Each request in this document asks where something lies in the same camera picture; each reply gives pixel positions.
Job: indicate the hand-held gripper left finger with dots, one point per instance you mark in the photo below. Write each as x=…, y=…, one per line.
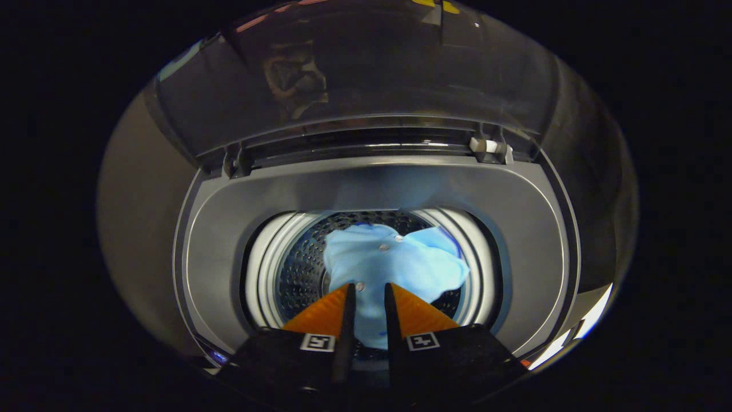
x=347, y=320

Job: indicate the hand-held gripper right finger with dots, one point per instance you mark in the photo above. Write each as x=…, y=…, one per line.
x=392, y=320

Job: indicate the light blue polo shirt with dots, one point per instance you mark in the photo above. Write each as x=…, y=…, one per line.
x=400, y=263

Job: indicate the grey washing machine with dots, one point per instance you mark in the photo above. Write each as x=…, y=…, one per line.
x=372, y=183

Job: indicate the dark transparent washing machine lid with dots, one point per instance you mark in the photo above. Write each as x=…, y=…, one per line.
x=372, y=74

